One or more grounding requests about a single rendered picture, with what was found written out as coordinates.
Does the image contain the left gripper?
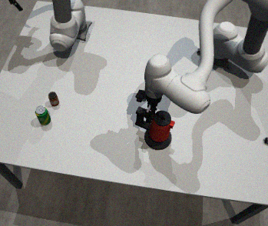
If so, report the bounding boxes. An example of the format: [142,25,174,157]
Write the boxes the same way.
[145,95,162,124]

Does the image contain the dark grey round disc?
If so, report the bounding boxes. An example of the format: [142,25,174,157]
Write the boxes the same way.
[144,130,172,150]

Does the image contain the small brown jar with dark lid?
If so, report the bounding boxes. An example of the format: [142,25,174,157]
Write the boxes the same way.
[48,91,59,106]

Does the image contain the green drink can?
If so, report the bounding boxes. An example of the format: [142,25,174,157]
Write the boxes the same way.
[35,105,51,125]

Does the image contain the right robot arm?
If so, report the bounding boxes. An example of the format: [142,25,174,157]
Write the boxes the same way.
[49,0,91,52]

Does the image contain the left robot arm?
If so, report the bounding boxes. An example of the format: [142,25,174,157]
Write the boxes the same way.
[135,0,268,114]

